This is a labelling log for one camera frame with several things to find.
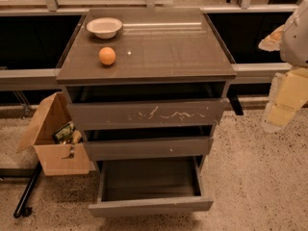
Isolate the grey middle drawer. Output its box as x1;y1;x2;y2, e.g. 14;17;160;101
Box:
85;125;213;161

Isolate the grey drawer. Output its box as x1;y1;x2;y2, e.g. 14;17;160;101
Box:
85;125;213;161
67;82;225;130
89;156;213;218

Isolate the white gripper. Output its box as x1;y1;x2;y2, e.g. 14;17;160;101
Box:
258;0;308;133

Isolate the orange fruit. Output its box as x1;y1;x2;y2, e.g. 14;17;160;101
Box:
99;47;116;65

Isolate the cardboard box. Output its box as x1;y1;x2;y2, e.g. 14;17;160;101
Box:
16;92;91;176

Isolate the white bowl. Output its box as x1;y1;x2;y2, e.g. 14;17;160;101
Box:
87;17;122;39

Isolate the grey drawer cabinet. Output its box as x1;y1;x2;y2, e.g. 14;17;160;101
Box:
55;7;238;166

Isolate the grey metal railing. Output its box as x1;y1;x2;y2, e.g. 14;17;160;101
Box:
0;0;308;92

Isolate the green snack bag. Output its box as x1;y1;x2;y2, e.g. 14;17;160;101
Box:
52;121;75;144

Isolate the black metal floor stand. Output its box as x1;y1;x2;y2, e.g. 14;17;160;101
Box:
0;162;42;218

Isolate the grey top drawer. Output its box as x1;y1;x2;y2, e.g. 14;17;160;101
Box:
67;82;225;130

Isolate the grey bottom drawer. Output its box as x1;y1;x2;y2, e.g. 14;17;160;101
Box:
89;156;213;218

